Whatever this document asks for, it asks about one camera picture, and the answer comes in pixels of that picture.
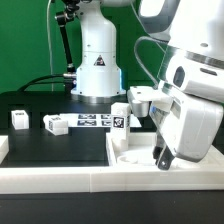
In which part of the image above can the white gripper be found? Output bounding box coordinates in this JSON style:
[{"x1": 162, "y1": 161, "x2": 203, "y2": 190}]
[{"x1": 149, "y1": 55, "x2": 224, "y2": 170}]

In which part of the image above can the white square table top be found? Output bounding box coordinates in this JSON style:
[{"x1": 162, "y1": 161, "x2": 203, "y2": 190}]
[{"x1": 106, "y1": 132, "x2": 224, "y2": 170}]

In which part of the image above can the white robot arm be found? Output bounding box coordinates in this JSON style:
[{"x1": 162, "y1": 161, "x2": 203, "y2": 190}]
[{"x1": 127, "y1": 0, "x2": 224, "y2": 169}]

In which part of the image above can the white U-shaped obstacle fence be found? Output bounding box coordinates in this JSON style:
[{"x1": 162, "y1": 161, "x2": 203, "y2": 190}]
[{"x1": 0, "y1": 133, "x2": 224, "y2": 195}]

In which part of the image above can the white sheet with tag markers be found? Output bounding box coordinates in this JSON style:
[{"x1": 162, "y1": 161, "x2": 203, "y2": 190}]
[{"x1": 59, "y1": 112, "x2": 142, "y2": 128}]

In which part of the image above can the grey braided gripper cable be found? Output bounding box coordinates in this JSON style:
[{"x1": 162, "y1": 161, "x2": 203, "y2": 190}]
[{"x1": 133, "y1": 34, "x2": 171, "y2": 88}]

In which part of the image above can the black cable bundle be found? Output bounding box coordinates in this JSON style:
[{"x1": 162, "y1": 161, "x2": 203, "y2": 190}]
[{"x1": 17, "y1": 73, "x2": 78, "y2": 93}]

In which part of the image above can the grey thin cable left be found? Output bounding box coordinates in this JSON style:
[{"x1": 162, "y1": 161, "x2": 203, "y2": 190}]
[{"x1": 45, "y1": 0, "x2": 56, "y2": 92}]

